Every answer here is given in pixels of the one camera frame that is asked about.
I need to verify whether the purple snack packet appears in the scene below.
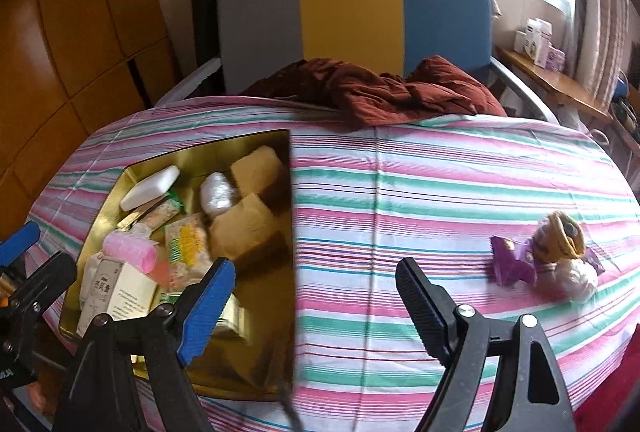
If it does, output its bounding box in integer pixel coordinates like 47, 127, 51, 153
490, 235, 541, 285

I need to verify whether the white carton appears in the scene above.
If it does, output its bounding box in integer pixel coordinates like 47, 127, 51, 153
515, 17, 553, 66

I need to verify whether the yellow brown woven item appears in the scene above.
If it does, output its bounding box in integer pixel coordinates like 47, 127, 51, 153
534, 211, 586, 263

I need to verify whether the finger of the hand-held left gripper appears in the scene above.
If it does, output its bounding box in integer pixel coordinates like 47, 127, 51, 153
0, 221, 41, 265
7, 251, 78, 313

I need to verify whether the pink patterned curtain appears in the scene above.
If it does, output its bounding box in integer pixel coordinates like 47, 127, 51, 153
565, 0, 640, 108

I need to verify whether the white plastic bag bundle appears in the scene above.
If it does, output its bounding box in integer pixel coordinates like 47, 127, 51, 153
200, 171, 240, 215

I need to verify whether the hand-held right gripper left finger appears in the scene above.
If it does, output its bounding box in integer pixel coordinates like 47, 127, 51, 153
52, 257, 237, 432

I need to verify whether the yellow sponge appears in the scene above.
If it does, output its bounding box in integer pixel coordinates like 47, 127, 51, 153
230, 146, 287, 199
209, 193, 281, 260

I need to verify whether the striped bed sheet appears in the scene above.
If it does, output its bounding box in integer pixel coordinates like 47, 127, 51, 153
25, 95, 640, 432

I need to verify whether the white soap pack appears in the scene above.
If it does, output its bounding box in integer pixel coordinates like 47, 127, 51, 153
120, 165, 181, 212

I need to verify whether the white cardboard box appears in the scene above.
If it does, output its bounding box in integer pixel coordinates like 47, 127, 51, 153
82, 252, 158, 328

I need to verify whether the white bed rail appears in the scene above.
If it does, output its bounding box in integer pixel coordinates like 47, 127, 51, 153
490, 57, 558, 123
155, 57, 223, 106

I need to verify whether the yellow green snack packet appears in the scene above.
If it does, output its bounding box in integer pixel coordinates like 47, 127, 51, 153
164, 212, 213, 293

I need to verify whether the wooden side desk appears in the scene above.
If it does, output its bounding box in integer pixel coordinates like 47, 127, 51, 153
497, 46, 613, 123

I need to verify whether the gold metal tray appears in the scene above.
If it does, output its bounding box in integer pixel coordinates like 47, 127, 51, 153
57, 128, 296, 400

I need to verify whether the wooden wardrobe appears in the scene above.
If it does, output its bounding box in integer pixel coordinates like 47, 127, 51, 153
0, 0, 181, 238

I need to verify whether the grey yellow blue headboard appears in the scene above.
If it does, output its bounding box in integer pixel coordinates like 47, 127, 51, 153
216, 0, 501, 96

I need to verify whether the maroon cloth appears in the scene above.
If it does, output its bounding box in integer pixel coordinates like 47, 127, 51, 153
240, 55, 508, 129

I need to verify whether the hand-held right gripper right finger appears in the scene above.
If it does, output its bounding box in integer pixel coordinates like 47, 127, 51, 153
395, 257, 576, 432

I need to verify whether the cluttered shelf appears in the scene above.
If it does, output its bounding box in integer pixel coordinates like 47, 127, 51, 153
610, 72, 640, 148

